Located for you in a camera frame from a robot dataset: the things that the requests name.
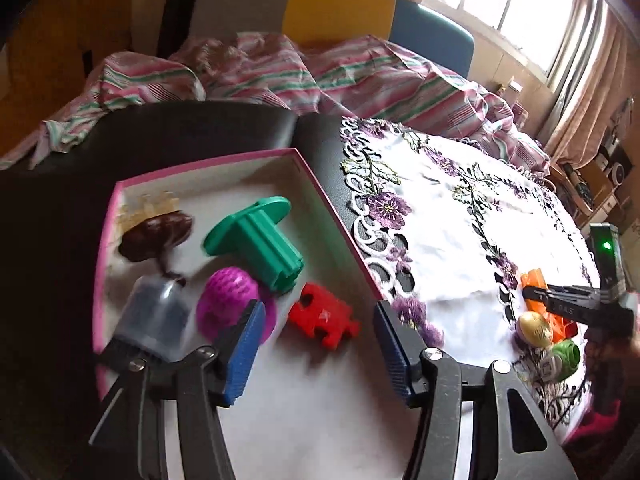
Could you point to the golden egg toy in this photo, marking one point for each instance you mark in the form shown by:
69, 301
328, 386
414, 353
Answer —
535, 329

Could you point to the grey dome toy black base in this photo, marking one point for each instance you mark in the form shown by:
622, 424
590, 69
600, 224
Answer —
155, 315

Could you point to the wooden bedside table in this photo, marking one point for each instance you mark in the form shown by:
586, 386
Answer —
595, 200

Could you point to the purple mesh ball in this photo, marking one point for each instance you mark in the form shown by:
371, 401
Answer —
225, 295

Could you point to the grey speaker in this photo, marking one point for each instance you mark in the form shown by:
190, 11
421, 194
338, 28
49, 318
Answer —
619, 174

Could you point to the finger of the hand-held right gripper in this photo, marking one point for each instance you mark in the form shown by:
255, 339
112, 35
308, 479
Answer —
590, 316
555, 292

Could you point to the grey yellow blue headboard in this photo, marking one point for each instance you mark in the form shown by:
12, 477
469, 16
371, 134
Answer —
340, 10

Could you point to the pink patterned curtain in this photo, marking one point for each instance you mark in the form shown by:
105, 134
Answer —
585, 75

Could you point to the white carton box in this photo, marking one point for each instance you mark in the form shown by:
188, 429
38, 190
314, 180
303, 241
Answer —
514, 92

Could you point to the red puzzle piece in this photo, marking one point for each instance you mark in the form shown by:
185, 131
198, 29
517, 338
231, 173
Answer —
320, 315

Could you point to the brown toy with crown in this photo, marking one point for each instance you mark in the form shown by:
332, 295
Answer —
155, 232

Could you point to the black rolled mat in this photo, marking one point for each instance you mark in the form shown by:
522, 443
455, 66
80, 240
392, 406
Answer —
180, 10

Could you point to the dark pink cloth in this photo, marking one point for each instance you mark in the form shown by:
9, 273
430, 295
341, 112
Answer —
597, 422

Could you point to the wooden wardrobe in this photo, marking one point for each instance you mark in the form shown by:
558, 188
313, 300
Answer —
60, 35

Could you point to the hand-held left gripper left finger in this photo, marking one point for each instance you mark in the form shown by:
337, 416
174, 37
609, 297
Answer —
245, 350

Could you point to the window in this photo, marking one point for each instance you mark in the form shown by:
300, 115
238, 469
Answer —
500, 5

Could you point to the white embroidered tablecloth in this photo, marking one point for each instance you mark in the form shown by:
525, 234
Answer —
450, 220

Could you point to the small pink carton box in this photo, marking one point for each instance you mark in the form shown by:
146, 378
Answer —
521, 114

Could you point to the pink-rimmed white box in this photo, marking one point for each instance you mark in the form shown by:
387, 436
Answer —
320, 410

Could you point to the orange linked cube blocks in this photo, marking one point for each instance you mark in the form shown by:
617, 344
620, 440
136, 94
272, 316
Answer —
535, 279

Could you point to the pink striped bedsheet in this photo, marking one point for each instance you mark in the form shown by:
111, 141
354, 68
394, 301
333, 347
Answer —
350, 70

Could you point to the green white round toy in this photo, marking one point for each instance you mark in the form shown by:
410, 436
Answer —
562, 360

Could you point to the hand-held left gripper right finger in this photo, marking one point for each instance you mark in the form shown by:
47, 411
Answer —
395, 350

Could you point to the green plastic toy block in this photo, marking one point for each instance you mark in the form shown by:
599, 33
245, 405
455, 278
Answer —
260, 245

